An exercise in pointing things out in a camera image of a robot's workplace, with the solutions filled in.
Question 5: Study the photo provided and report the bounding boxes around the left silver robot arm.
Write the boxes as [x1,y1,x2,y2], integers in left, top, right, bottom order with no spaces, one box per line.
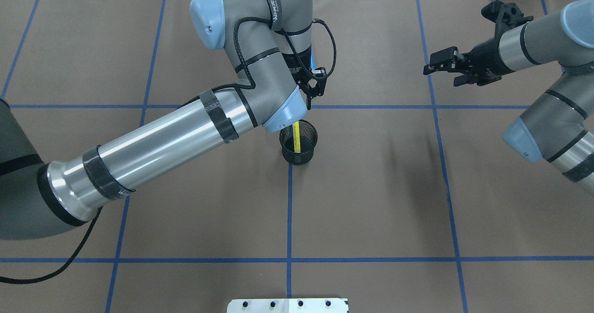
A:
[0,0,321,240]

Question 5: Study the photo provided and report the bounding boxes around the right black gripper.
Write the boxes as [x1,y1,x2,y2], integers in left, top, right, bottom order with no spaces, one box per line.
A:
[423,39,506,87]

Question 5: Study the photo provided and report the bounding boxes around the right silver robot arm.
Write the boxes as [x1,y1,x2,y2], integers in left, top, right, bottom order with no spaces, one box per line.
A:
[423,0,594,192]

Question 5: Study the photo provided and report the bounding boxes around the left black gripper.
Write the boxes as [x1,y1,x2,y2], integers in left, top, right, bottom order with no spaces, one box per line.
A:
[285,47,328,110]

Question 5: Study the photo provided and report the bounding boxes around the yellow highlighter pen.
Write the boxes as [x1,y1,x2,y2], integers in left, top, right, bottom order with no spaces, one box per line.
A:
[291,121,301,154]

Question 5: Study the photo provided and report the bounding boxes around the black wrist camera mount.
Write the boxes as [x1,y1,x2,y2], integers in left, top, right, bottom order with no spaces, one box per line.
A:
[481,0,534,37]

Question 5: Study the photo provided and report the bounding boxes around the white camera pillar base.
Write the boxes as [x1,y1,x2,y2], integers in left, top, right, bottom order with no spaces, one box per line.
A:
[226,298,350,313]

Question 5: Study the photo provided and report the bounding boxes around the black mesh pen cup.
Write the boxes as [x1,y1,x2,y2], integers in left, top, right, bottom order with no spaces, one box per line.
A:
[279,120,318,166]

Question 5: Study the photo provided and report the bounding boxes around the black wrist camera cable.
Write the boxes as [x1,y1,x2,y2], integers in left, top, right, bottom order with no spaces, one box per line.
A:
[183,17,337,107]

